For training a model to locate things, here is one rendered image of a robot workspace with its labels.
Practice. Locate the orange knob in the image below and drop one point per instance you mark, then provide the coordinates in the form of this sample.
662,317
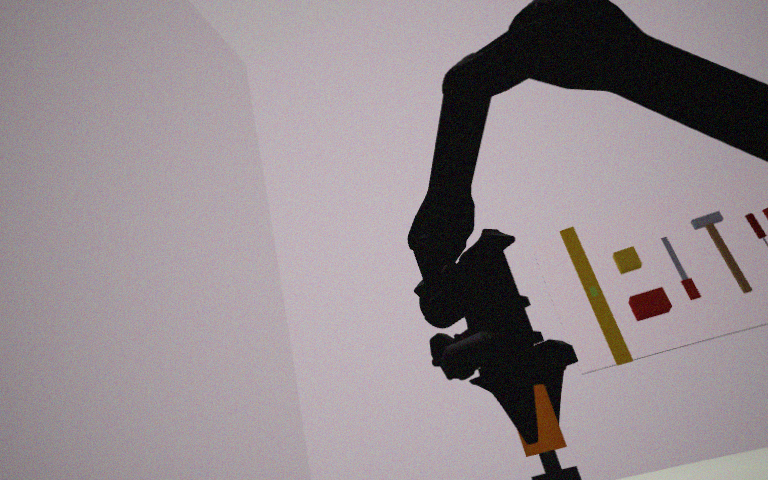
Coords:
549,434

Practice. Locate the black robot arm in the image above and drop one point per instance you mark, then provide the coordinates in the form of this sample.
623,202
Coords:
574,44

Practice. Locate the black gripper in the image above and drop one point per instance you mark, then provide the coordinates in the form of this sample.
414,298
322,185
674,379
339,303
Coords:
510,362

